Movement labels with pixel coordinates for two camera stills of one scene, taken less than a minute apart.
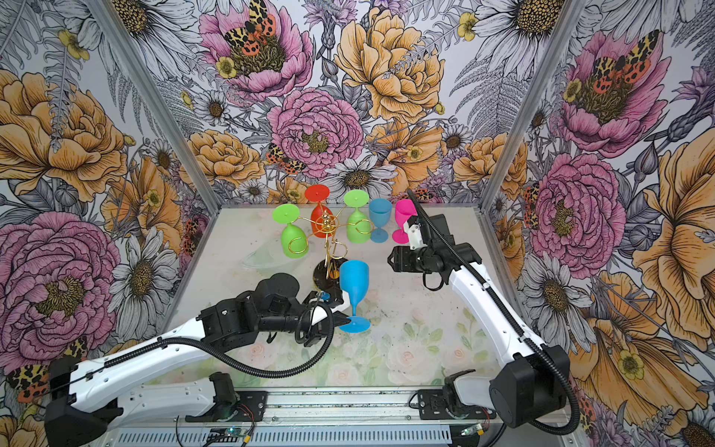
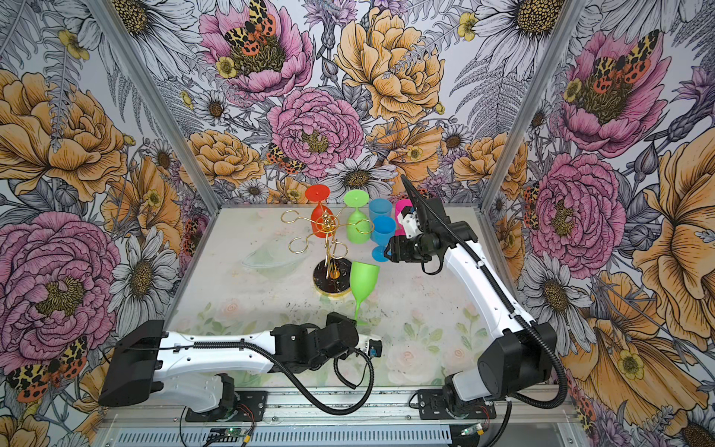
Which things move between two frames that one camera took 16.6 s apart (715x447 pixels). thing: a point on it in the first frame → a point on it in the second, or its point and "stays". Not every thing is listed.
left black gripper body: [311, 332] → [334, 316]
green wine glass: [358, 228] stays
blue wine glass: [354, 280] → [384, 227]
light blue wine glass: [380, 211] stays
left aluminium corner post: [121, 41] stays
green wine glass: [294, 242] → [363, 280]
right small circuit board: [468, 431] stays
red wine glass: [321, 217] stays
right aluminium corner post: [567, 20] stays
